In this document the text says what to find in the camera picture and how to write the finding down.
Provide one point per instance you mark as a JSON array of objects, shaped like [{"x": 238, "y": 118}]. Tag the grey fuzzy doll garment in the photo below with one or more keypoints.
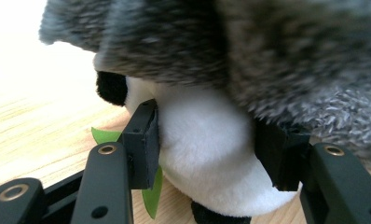
[{"x": 236, "y": 46}]

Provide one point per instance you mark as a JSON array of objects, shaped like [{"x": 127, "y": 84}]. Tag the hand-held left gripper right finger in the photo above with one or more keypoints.
[{"x": 280, "y": 155}]

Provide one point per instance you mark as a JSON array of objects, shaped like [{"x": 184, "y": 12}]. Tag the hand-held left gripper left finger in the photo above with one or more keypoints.
[{"x": 143, "y": 149}]

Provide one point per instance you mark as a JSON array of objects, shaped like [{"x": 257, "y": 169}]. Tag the panda plush toy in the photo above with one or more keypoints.
[{"x": 205, "y": 149}]

